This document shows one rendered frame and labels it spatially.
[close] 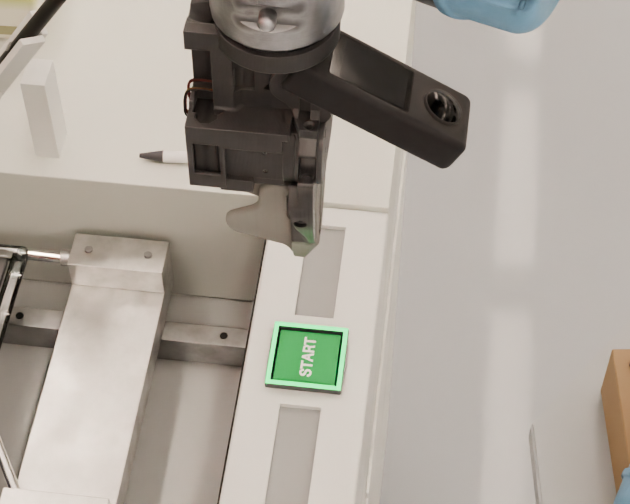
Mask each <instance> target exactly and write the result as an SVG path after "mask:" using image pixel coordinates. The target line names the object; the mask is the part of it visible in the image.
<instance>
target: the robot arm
mask: <svg viewBox="0 0 630 504"><path fill-rule="evenodd" d="M415 1H418V2H420V3H423V4H426V5H429V6H431V7H434V8H437V9H438V10H439V11H440V12H441V13H442V14H444V15H446V16H448V17H450V18H453V19H457V20H472V21H475V22H478V23H481V24H485V25H488V26H491V27H494V28H497V29H500V30H504V31H507V32H510V33H515V34H522V33H527V32H530V31H533V30H535V29H536V28H538V27H539V26H541V25H542V24H543V23H544V22H545V21H546V20H547V19H548V17H549V16H550V15H551V13H552V12H553V10H554V9H555V7H556V6H557V4H558V2H559V0H415ZM344 8H345V0H191V3H190V10H189V15H188V17H187V19H186V21H185V25H184V29H183V38H184V49H189V50H191V54H192V66H193V78H192V79H190V80H189V81H188V84H187V90H186V91H185V94H184V99H183V107H184V113H185V115H186V116H187V118H186V122H185V126H184V128H185V138H186V149H187V160H188V171H189V182H190V185H197V186H208V187H219V188H221V190H231V191H242V192H248V193H251V194H254V195H257V196H259V198H258V201H257V202H256V203H254V204H252V205H248V206H244V207H240V208H236V209H232V210H230V211H228V212H227V214H226V223H227V225H228V226H229V227H230V228H231V229H232V230H234V231H236V232H239V233H243V234H247V235H250V236H254V237H258V238H262V239H266V240H270V241H274V242H278V243H282V244H285V245H287V246H288V247H289V248H290V249H291V251H293V254H294V256H298V257H306V256H307V255H308V254H309V253H310V252H311V251H312V250H313V249H314V248H315V247H316V246H317V245H318V244H319V241H320V233H321V226H322V214H323V201H324V189H325V172H326V163H327V157H328V150H329V143H330V137H331V130H332V121H333V115H335V116H337V117H339V118H341V119H343V120H345V121H347V122H349V123H351V124H353V125H355V126H357V127H359V128H361V129H363V130H365V131H367V132H369V133H371V134H373V135H375V136H377V137H379V138H381V139H383V140H385V141H386V142H388V143H390V144H392V145H394V146H396V147H398V148H400V149H402V150H404V151H406V152H408V153H410V154H412V155H414V156H416V157H418V158H420V159H422V160H424V161H426V162H428V163H430V164H432V165H434V166H436V167H438V168H441V169H445V168H448V167H449V166H451V165H452V164H453V163H454V161H455V160H456V159H457V158H458V157H459V156H460V155H461V154H462V153H463V152H464V151H465V149H466V142H467V133H468V124H469V114H470V100H469V98H468V97H467V96H466V95H464V94H462V93H460V92H458V91H456V90H454V89H452V88H450V87H449V86H447V85H445V84H443V83H441V82H439V81H437V80H435V79H433V78H431V77H429V76H427V75H426V74H424V73H422V72H420V71H418V70H416V69H414V68H412V67H410V66H408V65H406V64H404V63H403V62H401V61H399V60H397V59H395V58H393V57H391V56H389V55H387V54H385V53H383V52H382V51H380V50H378V49H376V48H374V47H372V46H370V45H368V44H366V43H364V42H362V41H360V40H359V39H357V38H355V37H353V36H351V35H349V34H347V33H345V32H343V31H341V30H340V25H341V19H342V16H343V13H344ZM191 82H193V86H192V87H191V88H190V83H191ZM190 91H191V92H190ZM187 95H188V97H189V109H187ZM196 100H197V101H196ZM621 478H622V483H621V485H620V488H619V490H618V493H617V495H616V497H615V500H614V503H613V504H630V464H629V467H628V468H625V469H624V470H623V472H622V474H621Z"/></svg>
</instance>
